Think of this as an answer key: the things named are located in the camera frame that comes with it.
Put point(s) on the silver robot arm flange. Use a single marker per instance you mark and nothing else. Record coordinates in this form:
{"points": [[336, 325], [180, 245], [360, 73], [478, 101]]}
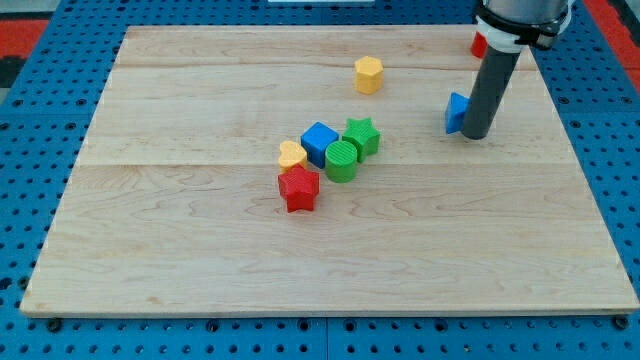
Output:
{"points": [[510, 25]]}

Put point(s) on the green circle block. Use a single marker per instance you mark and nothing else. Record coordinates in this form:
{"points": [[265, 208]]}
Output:
{"points": [[341, 161]]}

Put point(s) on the yellow hexagon block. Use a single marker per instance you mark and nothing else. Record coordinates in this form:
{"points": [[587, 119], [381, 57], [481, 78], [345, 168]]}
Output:
{"points": [[368, 75]]}

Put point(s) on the blue triangle block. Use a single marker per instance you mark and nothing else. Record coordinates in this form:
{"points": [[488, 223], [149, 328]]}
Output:
{"points": [[455, 112]]}

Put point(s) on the red circle block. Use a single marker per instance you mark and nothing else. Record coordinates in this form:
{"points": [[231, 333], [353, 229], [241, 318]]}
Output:
{"points": [[479, 45]]}

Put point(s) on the red star block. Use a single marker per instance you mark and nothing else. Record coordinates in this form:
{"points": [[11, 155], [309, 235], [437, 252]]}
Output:
{"points": [[299, 188]]}

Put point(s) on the yellow heart block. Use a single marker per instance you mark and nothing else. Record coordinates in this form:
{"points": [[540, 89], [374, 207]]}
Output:
{"points": [[291, 154]]}

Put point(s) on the blue cube block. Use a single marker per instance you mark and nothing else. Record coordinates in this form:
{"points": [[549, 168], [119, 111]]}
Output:
{"points": [[316, 140]]}

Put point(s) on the green star block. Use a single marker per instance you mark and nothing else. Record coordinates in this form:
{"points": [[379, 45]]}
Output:
{"points": [[363, 135]]}

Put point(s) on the wooden board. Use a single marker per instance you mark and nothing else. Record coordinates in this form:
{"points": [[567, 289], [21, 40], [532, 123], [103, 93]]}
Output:
{"points": [[173, 207]]}

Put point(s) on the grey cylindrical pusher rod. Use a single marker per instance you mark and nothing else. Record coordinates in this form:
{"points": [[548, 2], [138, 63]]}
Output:
{"points": [[489, 87]]}

